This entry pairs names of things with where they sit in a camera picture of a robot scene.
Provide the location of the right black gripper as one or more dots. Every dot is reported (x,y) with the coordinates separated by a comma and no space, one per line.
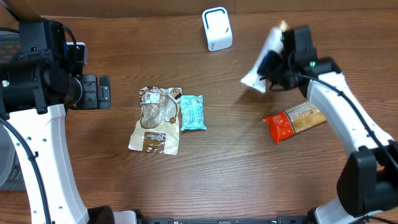
(266,71)

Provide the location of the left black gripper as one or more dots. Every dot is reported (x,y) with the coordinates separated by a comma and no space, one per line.
(92,101)

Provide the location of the white tube gold cap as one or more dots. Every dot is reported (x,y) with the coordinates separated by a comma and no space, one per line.
(273,45)

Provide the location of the orange spaghetti packet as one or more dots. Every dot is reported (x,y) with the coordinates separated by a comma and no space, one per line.
(294,120)

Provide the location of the beige brown bread bag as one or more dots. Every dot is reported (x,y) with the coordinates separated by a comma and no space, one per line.
(157,130)

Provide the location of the teal snack packet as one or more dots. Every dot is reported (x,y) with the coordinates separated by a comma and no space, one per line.
(192,112)

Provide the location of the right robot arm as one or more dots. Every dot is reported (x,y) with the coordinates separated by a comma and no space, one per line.
(368,182)

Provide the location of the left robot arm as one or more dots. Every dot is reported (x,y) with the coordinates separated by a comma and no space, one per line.
(38,87)

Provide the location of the white barcode scanner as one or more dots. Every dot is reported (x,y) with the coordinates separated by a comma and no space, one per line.
(217,29)

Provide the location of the grey plastic mesh basket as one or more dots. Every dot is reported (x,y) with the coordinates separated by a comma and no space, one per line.
(11,174)

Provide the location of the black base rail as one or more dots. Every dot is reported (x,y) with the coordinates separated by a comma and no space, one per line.
(278,220)

